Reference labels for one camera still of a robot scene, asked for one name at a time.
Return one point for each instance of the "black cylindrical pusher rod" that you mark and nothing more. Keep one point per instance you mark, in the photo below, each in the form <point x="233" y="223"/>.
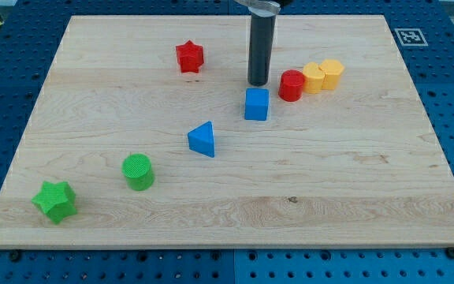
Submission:
<point x="260" y="46"/>

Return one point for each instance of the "silver rod mount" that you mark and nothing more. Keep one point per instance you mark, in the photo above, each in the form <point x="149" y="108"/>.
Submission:
<point x="261" y="7"/>

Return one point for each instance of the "blue cube block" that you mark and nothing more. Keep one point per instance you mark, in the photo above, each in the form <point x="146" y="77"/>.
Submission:
<point x="256" y="104"/>

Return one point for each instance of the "red star block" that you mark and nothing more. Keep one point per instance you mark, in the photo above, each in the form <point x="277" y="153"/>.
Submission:
<point x="189" y="57"/>

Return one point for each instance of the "green star block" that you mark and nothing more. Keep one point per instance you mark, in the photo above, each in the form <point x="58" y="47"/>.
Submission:
<point x="56" y="201"/>

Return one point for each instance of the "red cylinder block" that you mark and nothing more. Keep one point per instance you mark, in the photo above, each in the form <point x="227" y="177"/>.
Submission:
<point x="291" y="85"/>

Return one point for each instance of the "yellow heart block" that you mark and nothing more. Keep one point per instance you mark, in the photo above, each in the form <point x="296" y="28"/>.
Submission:
<point x="313" y="78"/>

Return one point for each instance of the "yellow hexagon block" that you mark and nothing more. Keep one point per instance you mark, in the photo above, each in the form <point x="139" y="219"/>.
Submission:
<point x="333" y="70"/>

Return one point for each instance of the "blue triangle block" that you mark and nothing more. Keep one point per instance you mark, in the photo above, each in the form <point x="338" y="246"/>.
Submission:
<point x="201" y="139"/>

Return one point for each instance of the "white fiducial marker tag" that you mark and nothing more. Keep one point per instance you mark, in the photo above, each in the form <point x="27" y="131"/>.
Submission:
<point x="411" y="37"/>

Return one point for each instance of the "light wooden board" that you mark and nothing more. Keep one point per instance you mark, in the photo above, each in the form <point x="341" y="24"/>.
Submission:
<point x="359" y="166"/>

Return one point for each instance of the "green cylinder block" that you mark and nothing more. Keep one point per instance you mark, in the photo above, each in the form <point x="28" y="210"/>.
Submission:
<point x="138" y="172"/>

